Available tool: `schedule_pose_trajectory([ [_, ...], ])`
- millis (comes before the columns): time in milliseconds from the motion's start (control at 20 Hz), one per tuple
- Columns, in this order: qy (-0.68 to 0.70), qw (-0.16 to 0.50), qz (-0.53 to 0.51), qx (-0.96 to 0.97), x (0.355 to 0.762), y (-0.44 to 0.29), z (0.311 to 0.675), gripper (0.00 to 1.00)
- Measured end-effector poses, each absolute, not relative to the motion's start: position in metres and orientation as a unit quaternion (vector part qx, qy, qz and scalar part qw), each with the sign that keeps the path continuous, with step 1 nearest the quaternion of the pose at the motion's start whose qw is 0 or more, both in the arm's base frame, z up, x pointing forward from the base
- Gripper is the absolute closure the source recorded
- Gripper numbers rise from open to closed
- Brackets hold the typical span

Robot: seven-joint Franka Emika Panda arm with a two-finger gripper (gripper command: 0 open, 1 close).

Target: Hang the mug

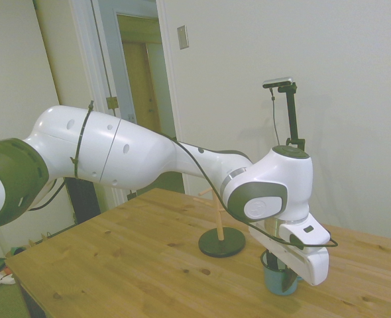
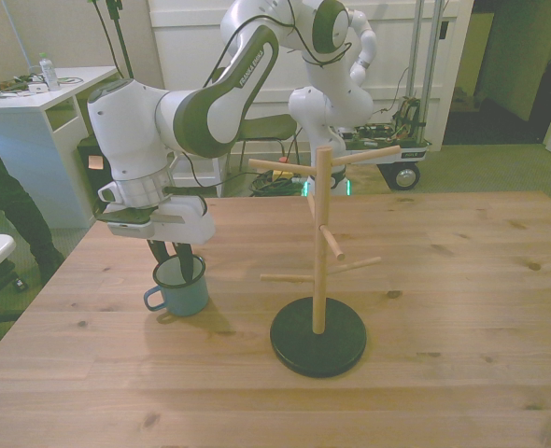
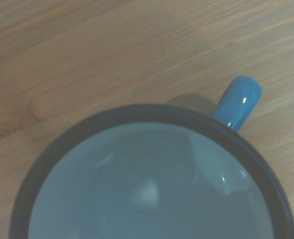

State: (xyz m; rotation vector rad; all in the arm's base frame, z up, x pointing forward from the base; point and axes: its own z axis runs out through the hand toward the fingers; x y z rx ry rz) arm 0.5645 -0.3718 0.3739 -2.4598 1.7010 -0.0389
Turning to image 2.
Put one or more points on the black tripod pole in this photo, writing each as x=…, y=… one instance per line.
x=121, y=42

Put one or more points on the person leg dark trousers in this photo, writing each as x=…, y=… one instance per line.
x=14, y=196

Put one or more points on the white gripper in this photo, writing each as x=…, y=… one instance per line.
x=187, y=228

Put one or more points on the black computer box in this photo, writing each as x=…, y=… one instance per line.
x=89, y=191

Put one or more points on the wheeled metal frame cart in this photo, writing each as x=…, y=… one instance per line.
x=411, y=154

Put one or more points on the orange sticky note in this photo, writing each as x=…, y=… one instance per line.
x=96, y=163

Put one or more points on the grey seat chair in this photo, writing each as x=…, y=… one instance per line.
x=266, y=126

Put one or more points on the small white box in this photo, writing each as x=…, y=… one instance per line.
x=35, y=88

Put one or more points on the white panelled wall cabinet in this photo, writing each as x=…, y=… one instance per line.
x=187, y=46

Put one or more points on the wooden mug tree black base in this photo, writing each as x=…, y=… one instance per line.
x=303, y=354

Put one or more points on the white desk cabinet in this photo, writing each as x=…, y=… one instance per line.
x=23, y=149

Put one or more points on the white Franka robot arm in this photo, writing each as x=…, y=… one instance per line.
x=126, y=130

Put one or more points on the blue enamel mug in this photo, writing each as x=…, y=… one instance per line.
x=187, y=298

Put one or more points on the clear plastic bottle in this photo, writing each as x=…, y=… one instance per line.
x=50, y=77

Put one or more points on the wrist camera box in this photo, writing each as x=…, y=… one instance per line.
x=126, y=228

